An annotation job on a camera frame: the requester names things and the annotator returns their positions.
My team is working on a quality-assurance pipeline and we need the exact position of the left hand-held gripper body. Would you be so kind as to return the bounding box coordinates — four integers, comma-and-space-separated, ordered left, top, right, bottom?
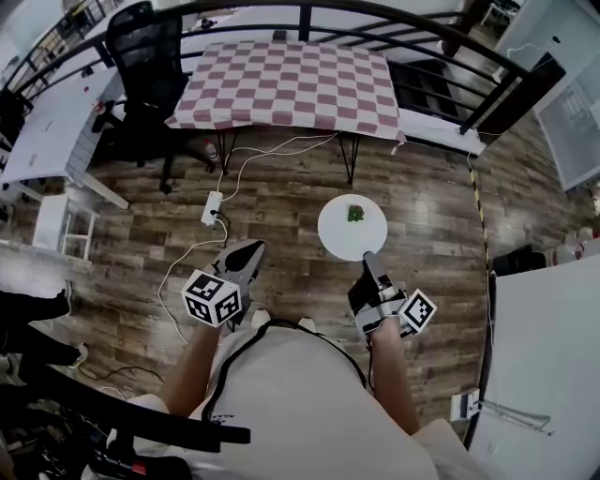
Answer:
180, 238, 262, 329

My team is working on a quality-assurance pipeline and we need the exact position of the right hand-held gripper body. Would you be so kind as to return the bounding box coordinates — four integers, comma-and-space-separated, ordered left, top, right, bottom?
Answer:
347, 275, 438, 343

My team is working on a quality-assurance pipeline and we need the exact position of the white round plate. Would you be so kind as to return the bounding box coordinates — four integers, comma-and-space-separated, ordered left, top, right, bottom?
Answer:
317, 193, 389, 263

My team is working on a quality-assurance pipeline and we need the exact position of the person's right forearm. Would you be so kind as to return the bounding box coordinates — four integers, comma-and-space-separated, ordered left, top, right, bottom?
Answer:
369, 322, 421, 435

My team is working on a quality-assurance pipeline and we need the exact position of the person's left forearm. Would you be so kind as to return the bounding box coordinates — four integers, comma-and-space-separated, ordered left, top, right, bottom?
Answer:
158, 321, 226, 418

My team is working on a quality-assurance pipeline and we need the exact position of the red white checkered table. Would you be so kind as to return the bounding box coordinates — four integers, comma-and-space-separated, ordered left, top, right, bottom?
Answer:
164, 39, 408, 185

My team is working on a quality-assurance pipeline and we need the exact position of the white power strip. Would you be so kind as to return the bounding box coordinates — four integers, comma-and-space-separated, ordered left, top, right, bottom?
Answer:
200, 190, 223, 227

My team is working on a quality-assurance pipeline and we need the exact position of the person's white shirt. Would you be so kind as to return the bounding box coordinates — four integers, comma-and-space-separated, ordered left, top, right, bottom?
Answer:
126, 322, 488, 480

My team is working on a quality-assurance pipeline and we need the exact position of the yellow black hazard tape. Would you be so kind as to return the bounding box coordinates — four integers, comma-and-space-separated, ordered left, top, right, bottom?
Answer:
467, 166, 492, 273

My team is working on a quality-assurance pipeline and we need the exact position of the small white clip box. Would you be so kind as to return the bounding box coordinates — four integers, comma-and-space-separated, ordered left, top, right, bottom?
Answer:
448, 389, 483, 423

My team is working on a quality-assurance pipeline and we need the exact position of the black bag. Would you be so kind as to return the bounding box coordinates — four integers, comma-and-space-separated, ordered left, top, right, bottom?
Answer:
491, 244, 548, 278

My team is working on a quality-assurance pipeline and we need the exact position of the black curved bar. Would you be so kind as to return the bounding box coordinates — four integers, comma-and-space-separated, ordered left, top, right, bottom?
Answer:
0, 365, 252, 454

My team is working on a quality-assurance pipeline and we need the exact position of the white platform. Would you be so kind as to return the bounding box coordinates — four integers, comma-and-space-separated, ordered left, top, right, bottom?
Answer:
397, 108, 488, 157

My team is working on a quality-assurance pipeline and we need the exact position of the white counter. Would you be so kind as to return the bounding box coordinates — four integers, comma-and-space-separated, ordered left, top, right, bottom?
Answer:
463, 255, 600, 480

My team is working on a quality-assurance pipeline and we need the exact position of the black cube shelf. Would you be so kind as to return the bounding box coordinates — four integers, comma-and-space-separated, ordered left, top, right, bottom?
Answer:
387, 59, 471, 124

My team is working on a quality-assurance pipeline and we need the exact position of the white jug with red label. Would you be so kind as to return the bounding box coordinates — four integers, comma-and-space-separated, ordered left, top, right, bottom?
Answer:
555, 241, 600, 264

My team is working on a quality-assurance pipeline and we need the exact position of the black office chair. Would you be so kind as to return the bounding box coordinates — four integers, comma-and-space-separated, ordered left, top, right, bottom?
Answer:
91, 2, 217, 196

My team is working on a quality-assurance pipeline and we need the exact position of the white desk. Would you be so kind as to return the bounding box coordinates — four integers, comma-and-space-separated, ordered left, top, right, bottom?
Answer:
0, 67, 130, 210

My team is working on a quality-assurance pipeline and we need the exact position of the white panel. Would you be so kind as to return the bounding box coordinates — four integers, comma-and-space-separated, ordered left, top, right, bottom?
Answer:
533, 60, 600, 191

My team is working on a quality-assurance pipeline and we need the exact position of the black metal railing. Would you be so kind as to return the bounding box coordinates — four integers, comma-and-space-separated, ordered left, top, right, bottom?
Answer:
0, 0, 533, 142

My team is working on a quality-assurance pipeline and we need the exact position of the long white floor cable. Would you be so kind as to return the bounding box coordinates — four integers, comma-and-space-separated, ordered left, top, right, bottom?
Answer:
157, 219, 231, 346

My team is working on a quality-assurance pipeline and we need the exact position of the black shoulder strap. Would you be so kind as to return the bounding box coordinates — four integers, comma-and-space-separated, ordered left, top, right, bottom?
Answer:
201, 318, 369, 423

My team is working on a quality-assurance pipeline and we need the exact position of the white power cable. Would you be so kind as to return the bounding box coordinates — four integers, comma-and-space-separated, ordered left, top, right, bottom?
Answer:
218, 132, 339, 203

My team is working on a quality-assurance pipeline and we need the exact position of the metal wire rack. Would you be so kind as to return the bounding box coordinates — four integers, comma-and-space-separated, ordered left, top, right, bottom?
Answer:
477, 397, 555, 437

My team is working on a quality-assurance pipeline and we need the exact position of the white stool frame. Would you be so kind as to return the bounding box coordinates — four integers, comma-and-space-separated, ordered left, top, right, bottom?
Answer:
31, 194, 100, 262

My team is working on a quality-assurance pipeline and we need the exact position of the dark wooden post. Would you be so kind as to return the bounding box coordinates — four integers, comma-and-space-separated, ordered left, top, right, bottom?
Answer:
458, 52, 567, 137

